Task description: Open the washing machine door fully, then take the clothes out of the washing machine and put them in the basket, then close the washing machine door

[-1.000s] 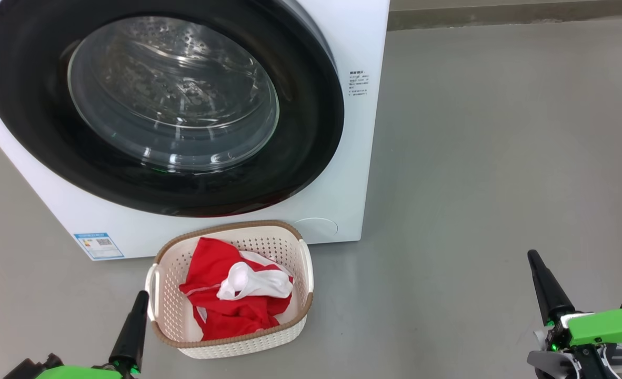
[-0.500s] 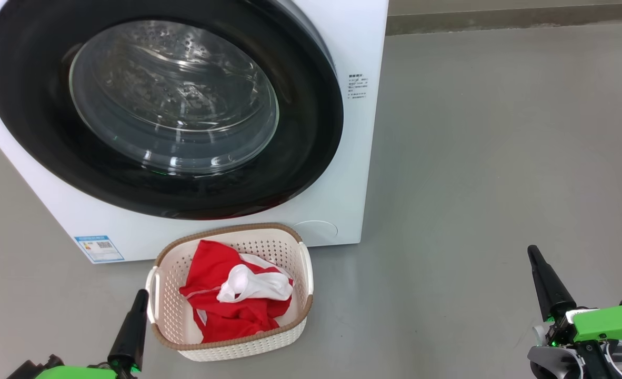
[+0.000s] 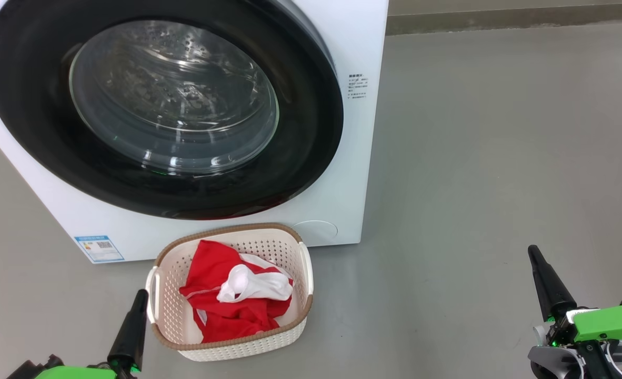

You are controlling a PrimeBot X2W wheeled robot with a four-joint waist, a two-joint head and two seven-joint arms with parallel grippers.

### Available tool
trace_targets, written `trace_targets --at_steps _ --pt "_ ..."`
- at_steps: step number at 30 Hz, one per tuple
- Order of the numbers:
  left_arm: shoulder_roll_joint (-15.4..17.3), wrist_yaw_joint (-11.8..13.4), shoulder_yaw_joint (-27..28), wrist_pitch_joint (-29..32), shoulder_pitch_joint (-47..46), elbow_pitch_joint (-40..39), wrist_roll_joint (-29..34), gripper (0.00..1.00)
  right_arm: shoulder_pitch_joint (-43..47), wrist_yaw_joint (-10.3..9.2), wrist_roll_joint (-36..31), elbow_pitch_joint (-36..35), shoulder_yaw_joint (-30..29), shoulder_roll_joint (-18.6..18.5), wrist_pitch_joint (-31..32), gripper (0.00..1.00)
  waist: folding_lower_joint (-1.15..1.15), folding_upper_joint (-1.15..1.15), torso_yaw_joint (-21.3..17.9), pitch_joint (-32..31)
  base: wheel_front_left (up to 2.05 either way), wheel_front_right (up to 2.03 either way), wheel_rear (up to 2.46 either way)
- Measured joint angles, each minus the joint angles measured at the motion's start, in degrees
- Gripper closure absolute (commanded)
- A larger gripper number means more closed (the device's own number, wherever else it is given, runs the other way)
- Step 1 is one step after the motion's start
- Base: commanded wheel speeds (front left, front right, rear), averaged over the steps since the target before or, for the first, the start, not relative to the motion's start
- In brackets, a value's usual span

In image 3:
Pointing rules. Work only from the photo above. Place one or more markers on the blue energy label sticker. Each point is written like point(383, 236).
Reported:
point(99, 248)

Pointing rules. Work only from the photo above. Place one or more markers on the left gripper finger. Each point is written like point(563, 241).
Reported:
point(137, 337)
point(126, 331)

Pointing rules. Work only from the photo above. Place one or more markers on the stainless steel washing machine drum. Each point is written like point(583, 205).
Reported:
point(153, 68)

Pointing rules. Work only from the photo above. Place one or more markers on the white washing machine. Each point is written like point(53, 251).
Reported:
point(348, 179)

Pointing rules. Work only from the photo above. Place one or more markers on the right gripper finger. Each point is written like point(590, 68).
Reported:
point(545, 292)
point(557, 289)

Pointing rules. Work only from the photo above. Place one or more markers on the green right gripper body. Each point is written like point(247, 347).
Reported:
point(611, 323)

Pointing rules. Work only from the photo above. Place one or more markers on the cream basket with brown rim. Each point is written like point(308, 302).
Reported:
point(169, 316)

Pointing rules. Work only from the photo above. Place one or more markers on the round white filter cover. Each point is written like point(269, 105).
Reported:
point(316, 233)

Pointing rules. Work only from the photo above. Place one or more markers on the red and white garment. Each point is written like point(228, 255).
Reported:
point(216, 316)

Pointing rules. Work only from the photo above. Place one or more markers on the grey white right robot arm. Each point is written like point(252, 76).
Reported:
point(553, 363)

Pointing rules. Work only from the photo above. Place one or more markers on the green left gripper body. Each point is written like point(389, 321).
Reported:
point(71, 372)

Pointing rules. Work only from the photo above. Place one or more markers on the black round glass door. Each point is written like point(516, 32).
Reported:
point(306, 137)

